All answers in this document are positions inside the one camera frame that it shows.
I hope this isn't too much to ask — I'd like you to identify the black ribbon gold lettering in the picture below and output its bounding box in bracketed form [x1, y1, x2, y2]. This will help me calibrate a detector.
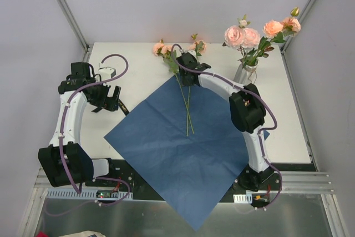
[92, 99, 130, 116]

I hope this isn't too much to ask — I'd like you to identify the peach rose stem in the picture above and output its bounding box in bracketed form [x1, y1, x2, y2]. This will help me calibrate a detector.
[152, 39, 195, 134]

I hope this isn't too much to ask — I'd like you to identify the blue wrapping paper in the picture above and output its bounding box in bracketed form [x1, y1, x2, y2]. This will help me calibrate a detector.
[104, 75, 271, 232]

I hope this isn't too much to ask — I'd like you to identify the pale pink rose stem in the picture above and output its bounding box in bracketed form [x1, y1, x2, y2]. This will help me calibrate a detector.
[223, 14, 261, 67]

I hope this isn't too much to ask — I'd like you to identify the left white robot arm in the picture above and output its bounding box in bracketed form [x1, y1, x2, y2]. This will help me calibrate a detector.
[38, 62, 121, 187]

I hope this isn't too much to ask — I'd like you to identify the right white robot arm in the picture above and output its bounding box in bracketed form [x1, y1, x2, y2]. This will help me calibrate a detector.
[174, 52, 272, 191]

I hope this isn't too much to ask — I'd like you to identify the white ribbed ceramic vase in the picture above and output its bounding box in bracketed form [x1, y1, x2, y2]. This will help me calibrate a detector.
[233, 63, 257, 85]

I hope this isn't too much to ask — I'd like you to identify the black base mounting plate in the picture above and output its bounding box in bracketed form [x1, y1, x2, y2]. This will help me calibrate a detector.
[85, 159, 281, 204]

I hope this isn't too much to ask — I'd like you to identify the beige cloth bag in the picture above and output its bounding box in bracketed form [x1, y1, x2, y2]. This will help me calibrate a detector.
[60, 230, 105, 237]

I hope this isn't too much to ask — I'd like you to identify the red cloth item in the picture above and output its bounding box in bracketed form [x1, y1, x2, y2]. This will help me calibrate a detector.
[35, 231, 48, 237]

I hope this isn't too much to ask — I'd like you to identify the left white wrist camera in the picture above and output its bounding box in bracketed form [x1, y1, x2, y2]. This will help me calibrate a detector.
[98, 64, 116, 80]

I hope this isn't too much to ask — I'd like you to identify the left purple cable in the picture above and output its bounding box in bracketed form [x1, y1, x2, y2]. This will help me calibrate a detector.
[59, 53, 130, 207]

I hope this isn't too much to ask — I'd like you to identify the left white cable duct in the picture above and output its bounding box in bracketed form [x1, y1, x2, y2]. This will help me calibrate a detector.
[47, 189, 133, 201]

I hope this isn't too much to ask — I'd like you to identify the white cable duct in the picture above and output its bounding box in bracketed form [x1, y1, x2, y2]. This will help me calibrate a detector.
[233, 193, 253, 204]
[47, 189, 133, 201]

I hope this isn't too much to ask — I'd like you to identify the left aluminium frame post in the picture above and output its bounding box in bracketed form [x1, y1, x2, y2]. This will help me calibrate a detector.
[56, 0, 89, 52]

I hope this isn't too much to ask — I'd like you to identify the aluminium frame post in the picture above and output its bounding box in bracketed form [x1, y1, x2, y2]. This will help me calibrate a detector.
[56, 0, 89, 52]
[280, 0, 336, 53]

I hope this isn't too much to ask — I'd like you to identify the right white cable duct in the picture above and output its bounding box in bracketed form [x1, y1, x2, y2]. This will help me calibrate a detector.
[233, 193, 253, 204]

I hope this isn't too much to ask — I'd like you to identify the front aluminium frame rail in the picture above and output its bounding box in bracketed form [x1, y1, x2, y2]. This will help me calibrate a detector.
[34, 160, 334, 195]

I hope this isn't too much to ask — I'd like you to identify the right aluminium frame post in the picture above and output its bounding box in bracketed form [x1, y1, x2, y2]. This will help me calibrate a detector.
[280, 0, 336, 53]

